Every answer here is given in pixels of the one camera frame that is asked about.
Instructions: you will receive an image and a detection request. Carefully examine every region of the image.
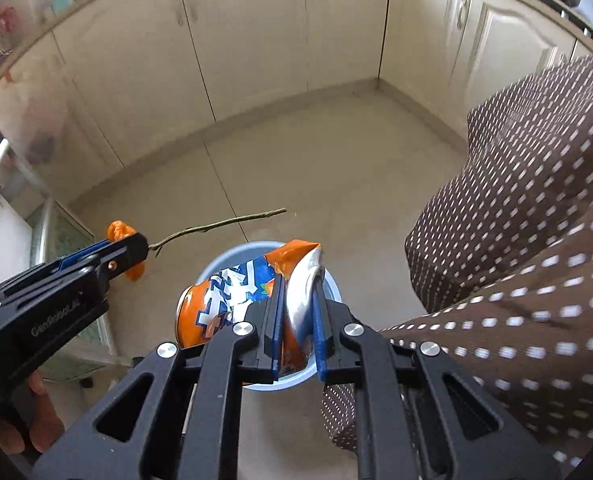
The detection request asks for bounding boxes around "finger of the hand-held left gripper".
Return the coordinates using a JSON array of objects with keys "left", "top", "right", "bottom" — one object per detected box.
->
[
  {"left": 55, "top": 239, "right": 118, "bottom": 268},
  {"left": 83, "top": 231, "right": 150, "bottom": 282}
]

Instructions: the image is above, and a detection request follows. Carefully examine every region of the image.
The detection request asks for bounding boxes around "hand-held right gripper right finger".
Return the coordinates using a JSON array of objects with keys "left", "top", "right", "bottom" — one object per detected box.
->
[{"left": 313, "top": 285, "right": 562, "bottom": 480}]

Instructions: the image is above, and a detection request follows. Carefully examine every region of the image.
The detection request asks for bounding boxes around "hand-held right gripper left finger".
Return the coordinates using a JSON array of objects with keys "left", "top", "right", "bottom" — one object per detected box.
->
[{"left": 29, "top": 272, "right": 290, "bottom": 480}]

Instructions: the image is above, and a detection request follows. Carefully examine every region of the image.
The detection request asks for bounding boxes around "orange peel piece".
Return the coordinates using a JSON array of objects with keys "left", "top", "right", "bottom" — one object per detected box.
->
[{"left": 106, "top": 219, "right": 146, "bottom": 282}]

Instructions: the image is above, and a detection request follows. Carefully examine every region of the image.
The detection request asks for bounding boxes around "crushed orange soda can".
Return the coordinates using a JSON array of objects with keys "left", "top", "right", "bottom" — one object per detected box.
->
[{"left": 175, "top": 240, "right": 326, "bottom": 376}]

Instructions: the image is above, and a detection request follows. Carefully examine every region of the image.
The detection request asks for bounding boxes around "blue plastic bin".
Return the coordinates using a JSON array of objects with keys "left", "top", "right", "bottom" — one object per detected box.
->
[{"left": 195, "top": 241, "right": 341, "bottom": 392}]

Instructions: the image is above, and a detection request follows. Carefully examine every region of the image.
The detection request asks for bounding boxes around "person's left hand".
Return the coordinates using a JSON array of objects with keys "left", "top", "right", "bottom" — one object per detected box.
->
[{"left": 0, "top": 371, "right": 67, "bottom": 457}]

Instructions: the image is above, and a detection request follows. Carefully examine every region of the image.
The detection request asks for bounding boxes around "glass door floor cabinet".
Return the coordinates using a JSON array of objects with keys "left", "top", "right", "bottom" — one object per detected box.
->
[{"left": 24, "top": 197, "right": 120, "bottom": 383}]

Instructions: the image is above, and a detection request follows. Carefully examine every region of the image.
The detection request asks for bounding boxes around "stainless steel refrigerator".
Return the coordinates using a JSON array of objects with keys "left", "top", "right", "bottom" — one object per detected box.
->
[{"left": 0, "top": 100, "right": 42, "bottom": 291}]

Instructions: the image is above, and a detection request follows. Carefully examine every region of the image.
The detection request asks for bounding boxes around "thin brown twig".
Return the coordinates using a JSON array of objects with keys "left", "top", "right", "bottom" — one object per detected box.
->
[{"left": 147, "top": 208, "right": 288, "bottom": 259}]

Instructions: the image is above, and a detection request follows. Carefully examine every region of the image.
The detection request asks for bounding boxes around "clear hanging plastic bag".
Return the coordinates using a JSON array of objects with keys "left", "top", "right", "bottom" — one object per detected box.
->
[{"left": 19, "top": 95, "right": 77, "bottom": 166}]

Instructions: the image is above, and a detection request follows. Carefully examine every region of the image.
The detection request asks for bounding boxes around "brown dotted dress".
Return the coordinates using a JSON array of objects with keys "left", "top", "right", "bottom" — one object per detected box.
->
[{"left": 321, "top": 52, "right": 593, "bottom": 480}]

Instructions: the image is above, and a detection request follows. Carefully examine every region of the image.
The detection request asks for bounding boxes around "long cream kitchen cabinet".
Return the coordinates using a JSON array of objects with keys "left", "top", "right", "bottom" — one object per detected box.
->
[{"left": 0, "top": 0, "right": 392, "bottom": 171}]

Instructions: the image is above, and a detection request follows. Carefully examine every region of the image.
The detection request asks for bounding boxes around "cream cabinet under stove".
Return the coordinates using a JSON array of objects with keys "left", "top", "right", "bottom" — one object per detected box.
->
[{"left": 377, "top": 0, "right": 593, "bottom": 153}]

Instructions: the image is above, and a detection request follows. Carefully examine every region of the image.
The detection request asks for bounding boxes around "gas stove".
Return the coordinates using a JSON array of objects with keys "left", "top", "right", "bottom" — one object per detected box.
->
[{"left": 564, "top": 7, "right": 593, "bottom": 53}]

